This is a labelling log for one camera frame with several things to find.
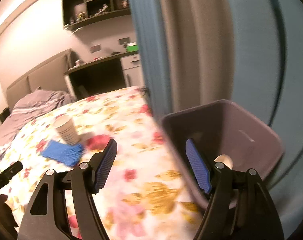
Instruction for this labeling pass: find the small grid paper cup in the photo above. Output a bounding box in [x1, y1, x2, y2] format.
[53, 114, 80, 145]

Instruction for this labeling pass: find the dark wall shelf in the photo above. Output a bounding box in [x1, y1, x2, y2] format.
[62, 0, 130, 31]

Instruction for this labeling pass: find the teal and grey curtain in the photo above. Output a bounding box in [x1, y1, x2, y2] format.
[129, 0, 303, 239]

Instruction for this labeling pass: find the green box on desk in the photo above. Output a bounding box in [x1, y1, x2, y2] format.
[126, 42, 138, 52]

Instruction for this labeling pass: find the grey plastic trash bin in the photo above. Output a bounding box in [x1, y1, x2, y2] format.
[161, 100, 284, 210]

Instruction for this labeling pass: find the dark desk with drawers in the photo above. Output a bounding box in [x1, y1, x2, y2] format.
[64, 51, 145, 100]

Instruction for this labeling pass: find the grey upholstered headboard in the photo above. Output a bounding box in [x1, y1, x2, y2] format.
[6, 49, 74, 110]

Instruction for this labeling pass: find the large grid paper cup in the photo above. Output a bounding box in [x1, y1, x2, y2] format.
[215, 154, 234, 170]

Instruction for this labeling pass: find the grey striped duvet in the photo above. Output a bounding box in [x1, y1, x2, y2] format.
[0, 89, 74, 146]

